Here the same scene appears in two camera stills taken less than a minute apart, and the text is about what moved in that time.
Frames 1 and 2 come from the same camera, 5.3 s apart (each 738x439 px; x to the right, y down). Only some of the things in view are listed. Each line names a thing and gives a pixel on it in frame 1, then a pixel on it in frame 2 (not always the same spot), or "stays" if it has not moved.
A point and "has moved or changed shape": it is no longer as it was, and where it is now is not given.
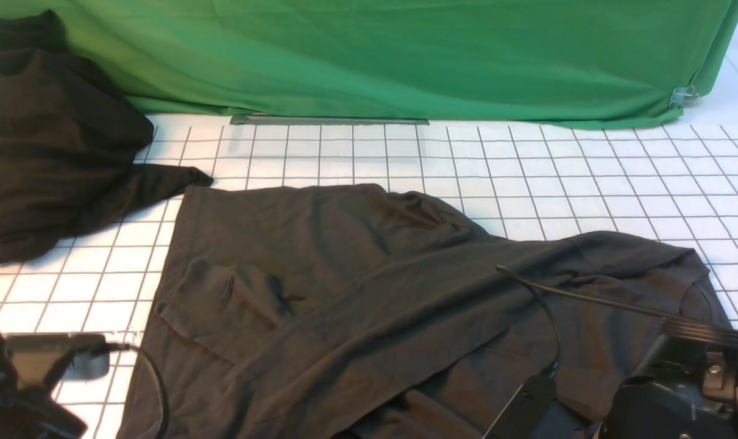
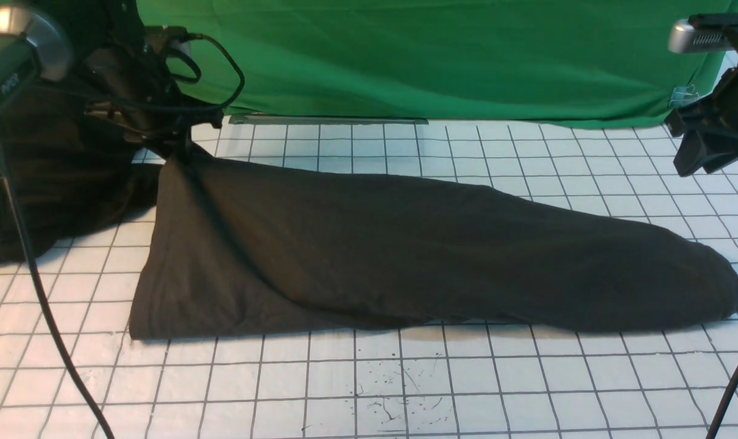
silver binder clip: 684,94 stays
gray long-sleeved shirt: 331,311 has moved or changed shape
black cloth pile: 57,149 stays
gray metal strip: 247,119 stays
